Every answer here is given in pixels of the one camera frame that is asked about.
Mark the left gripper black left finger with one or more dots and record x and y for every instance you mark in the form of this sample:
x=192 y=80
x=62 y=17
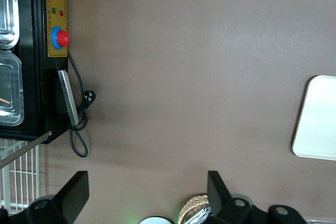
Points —
x=73 y=197

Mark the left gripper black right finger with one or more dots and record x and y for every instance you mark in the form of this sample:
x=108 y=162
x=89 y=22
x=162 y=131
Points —
x=220 y=203

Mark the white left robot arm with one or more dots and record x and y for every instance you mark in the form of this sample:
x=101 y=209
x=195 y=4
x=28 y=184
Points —
x=156 y=221

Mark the cream plastic tray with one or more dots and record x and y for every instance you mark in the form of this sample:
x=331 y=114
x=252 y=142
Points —
x=317 y=119

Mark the stack of foil containers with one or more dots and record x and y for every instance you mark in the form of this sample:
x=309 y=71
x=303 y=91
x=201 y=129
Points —
x=202 y=215

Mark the wicker basket for foil containers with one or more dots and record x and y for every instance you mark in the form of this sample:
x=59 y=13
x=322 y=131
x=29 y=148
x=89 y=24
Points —
x=191 y=204

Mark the grey metal lever bar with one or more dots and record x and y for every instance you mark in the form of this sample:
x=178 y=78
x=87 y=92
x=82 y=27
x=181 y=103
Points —
x=26 y=146

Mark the thin wooden stick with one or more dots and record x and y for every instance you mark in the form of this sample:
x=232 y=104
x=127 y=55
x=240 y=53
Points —
x=5 y=100

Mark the steel food container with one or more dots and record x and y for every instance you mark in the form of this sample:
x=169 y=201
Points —
x=10 y=82
x=8 y=11

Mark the black sealing machine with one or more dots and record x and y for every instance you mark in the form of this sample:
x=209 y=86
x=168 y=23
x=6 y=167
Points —
x=36 y=58

